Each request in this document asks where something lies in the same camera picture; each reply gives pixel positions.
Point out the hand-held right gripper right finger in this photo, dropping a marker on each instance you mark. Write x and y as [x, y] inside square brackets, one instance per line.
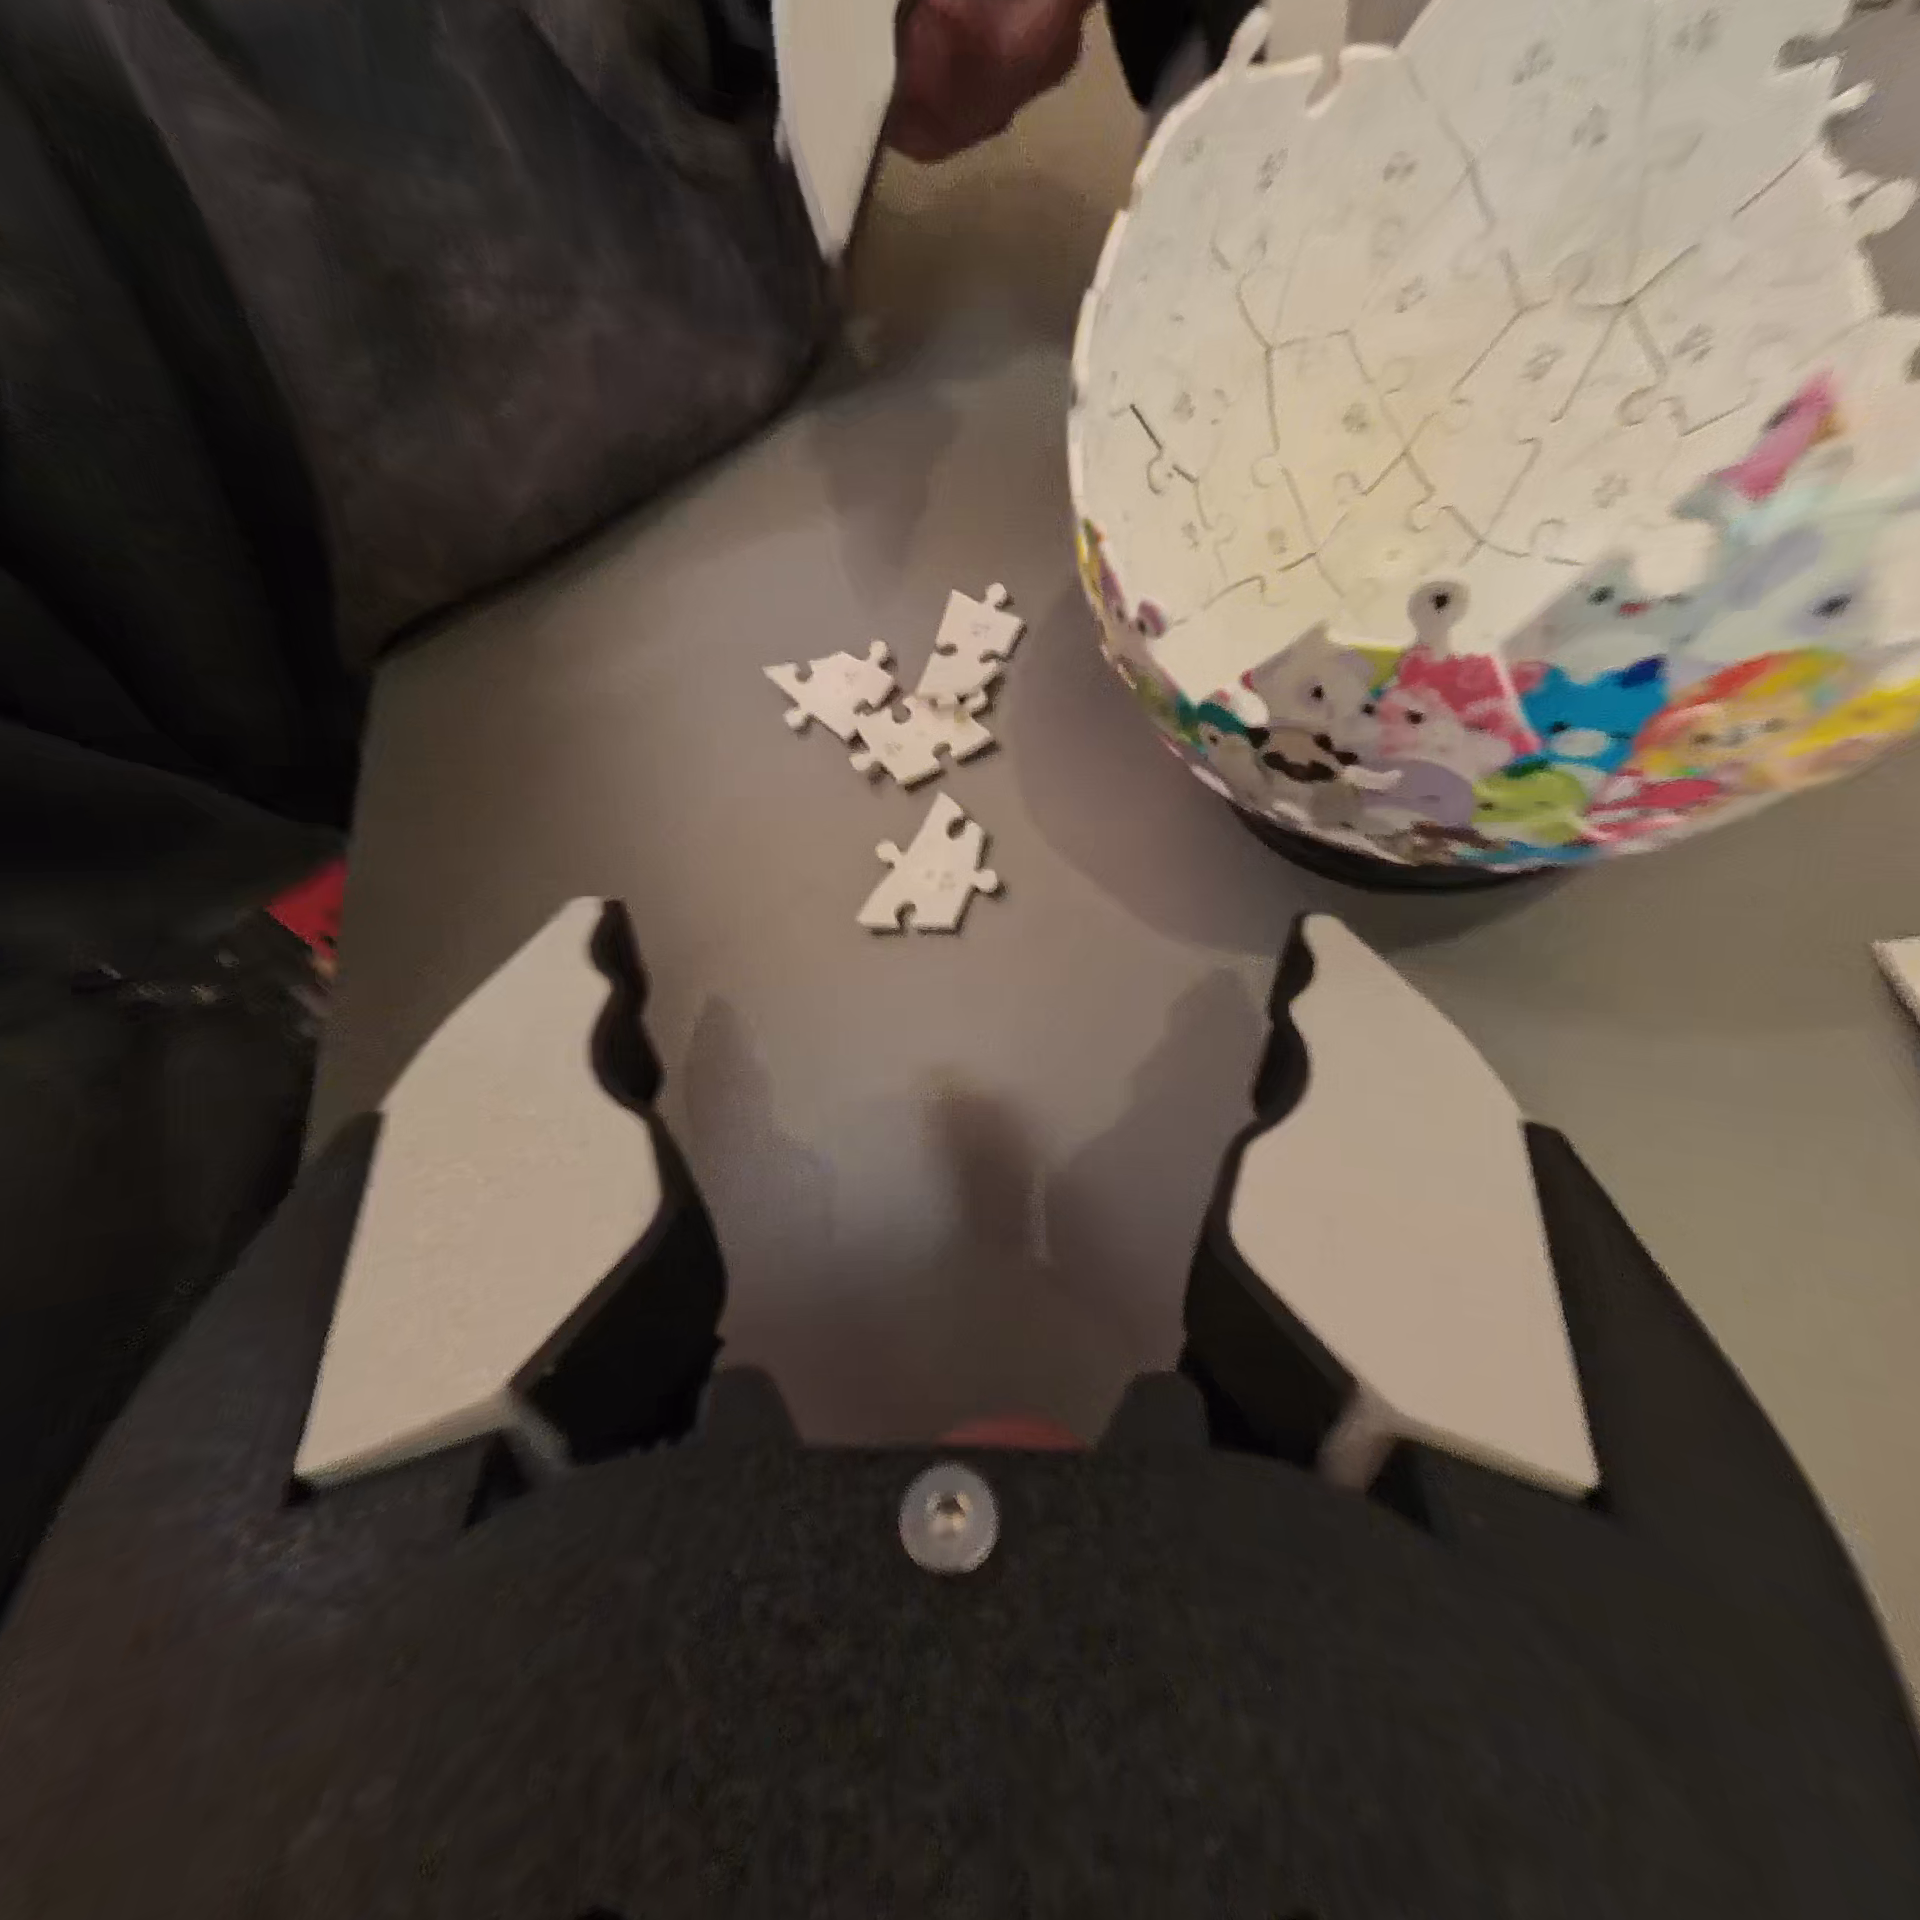
[1395, 1228]

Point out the colourful puzzle ball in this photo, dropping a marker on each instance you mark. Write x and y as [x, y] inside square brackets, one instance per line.
[1427, 374]

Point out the puzzle instruction sheet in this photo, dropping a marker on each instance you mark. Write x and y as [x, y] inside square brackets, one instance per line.
[1905, 983]

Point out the person's left forearm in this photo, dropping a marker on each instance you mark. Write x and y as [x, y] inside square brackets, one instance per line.
[373, 297]

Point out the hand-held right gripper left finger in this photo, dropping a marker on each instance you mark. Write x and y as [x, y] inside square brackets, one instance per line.
[477, 1203]

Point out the red fabric item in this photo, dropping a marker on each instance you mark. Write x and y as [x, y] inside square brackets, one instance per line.
[317, 912]

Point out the person's dark grey hoodie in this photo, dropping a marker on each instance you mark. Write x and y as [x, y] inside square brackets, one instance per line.
[119, 1203]

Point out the person's left hand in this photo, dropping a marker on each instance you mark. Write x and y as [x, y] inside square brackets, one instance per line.
[974, 75]

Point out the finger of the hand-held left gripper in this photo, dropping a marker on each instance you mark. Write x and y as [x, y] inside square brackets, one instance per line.
[834, 104]

